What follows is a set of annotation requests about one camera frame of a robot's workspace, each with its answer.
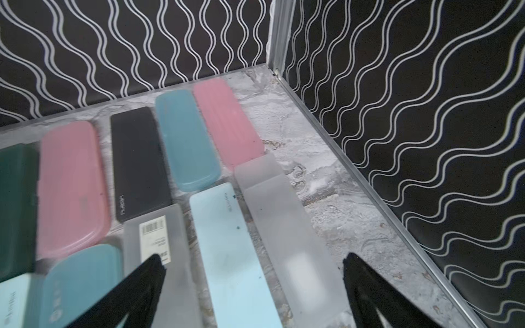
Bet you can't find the teal translucent pencil case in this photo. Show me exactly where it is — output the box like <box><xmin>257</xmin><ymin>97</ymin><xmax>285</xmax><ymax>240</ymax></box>
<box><xmin>155</xmin><ymin>90</ymin><xmax>221</xmax><ymax>192</ymax></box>

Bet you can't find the translucent clear pencil case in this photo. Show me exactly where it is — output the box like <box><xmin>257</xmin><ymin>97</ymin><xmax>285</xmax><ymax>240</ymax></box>
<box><xmin>234</xmin><ymin>154</ymin><xmax>349</xmax><ymax>327</ymax></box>

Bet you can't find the green pencil case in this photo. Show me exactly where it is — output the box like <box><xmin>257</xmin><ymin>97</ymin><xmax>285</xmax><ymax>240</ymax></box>
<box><xmin>1</xmin><ymin>143</ymin><xmax>39</xmax><ymax>282</ymax></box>

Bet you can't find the grey pencil case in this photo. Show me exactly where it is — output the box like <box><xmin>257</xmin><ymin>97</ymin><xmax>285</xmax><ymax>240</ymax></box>
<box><xmin>123</xmin><ymin>204</ymin><xmax>203</xmax><ymax>327</ymax></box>

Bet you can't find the black pencil case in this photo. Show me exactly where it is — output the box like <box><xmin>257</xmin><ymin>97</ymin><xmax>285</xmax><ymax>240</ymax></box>
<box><xmin>110</xmin><ymin>107</ymin><xmax>172</xmax><ymax>223</ymax></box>

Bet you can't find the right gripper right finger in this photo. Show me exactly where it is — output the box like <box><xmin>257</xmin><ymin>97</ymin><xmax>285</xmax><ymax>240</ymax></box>
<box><xmin>343</xmin><ymin>253</ymin><xmax>440</xmax><ymax>327</ymax></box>

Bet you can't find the light blue pencil case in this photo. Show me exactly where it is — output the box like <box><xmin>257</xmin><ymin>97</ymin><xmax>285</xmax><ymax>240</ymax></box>
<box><xmin>189</xmin><ymin>183</ymin><xmax>282</xmax><ymax>327</ymax></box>

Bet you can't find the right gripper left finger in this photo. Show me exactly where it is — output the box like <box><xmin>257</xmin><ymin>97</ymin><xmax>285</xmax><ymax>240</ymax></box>
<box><xmin>68</xmin><ymin>254</ymin><xmax>166</xmax><ymax>327</ymax></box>

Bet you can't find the pink pencil case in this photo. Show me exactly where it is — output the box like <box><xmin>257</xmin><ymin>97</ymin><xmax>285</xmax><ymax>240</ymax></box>
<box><xmin>192</xmin><ymin>78</ymin><xmax>265</xmax><ymax>171</ymax></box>
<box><xmin>37</xmin><ymin>121</ymin><xmax>111</xmax><ymax>259</ymax></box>

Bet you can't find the pale blue translucent pencil case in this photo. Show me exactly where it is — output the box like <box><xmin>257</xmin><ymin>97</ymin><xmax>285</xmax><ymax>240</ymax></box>
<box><xmin>22</xmin><ymin>244</ymin><xmax>123</xmax><ymax>327</ymax></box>

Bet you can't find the white pencil case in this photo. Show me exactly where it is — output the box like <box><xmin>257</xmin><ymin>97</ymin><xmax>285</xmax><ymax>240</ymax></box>
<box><xmin>1</xmin><ymin>273</ymin><xmax>33</xmax><ymax>328</ymax></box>

